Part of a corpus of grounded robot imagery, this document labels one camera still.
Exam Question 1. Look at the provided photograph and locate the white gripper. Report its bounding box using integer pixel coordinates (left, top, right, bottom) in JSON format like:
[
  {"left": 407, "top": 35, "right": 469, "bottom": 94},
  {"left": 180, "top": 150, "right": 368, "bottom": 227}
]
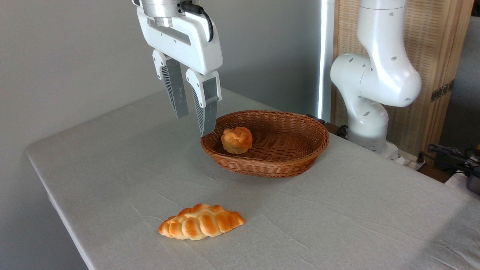
[{"left": 136, "top": 7, "right": 223, "bottom": 137}]

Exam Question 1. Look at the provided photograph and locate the long braided bread loaf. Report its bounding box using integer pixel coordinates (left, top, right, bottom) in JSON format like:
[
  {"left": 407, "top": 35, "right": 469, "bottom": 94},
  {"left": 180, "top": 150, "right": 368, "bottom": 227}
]
[{"left": 158, "top": 204, "right": 245, "bottom": 241}]

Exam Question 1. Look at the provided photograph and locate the round knotted bread roll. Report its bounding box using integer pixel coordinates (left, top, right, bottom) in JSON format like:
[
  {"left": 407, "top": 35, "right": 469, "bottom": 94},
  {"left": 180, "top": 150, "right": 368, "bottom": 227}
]
[{"left": 220, "top": 127, "right": 253, "bottom": 155}]

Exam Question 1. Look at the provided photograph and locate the brown wicker basket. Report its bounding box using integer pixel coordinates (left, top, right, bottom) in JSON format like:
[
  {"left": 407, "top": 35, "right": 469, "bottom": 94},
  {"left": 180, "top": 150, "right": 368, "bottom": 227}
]
[{"left": 200, "top": 109, "right": 330, "bottom": 178}]

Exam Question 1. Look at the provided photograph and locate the black clamp behind basket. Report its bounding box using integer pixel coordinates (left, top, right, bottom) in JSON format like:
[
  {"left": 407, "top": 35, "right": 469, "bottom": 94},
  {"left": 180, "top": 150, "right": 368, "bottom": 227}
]
[{"left": 307, "top": 114, "right": 349, "bottom": 139}]

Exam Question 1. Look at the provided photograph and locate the grey tablecloth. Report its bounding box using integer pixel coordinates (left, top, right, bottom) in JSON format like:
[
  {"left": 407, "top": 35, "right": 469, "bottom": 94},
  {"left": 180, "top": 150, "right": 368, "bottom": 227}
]
[{"left": 25, "top": 87, "right": 480, "bottom": 270}]

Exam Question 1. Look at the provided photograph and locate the wooden bamboo screen panel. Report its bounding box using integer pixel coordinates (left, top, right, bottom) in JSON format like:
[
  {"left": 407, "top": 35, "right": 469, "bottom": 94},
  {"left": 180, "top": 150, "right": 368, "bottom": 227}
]
[{"left": 332, "top": 0, "right": 475, "bottom": 158}]

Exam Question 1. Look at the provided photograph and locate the brass screen hinge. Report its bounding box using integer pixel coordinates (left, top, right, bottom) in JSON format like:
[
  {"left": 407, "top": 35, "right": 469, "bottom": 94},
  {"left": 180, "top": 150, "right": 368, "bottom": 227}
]
[{"left": 430, "top": 79, "right": 455, "bottom": 102}]

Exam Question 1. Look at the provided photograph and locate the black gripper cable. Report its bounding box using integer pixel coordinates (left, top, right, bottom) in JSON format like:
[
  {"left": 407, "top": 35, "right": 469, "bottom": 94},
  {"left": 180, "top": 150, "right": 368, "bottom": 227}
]
[{"left": 180, "top": 1, "right": 215, "bottom": 43}]

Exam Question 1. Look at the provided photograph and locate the white vertical post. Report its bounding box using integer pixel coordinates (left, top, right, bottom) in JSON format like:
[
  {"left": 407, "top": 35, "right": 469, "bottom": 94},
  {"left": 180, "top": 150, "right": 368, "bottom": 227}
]
[{"left": 317, "top": 0, "right": 335, "bottom": 123}]

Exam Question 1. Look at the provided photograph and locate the black cable bundle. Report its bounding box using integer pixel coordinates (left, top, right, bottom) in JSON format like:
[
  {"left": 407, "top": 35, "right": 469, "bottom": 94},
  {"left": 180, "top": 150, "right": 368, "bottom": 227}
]
[{"left": 419, "top": 144, "right": 480, "bottom": 177}]

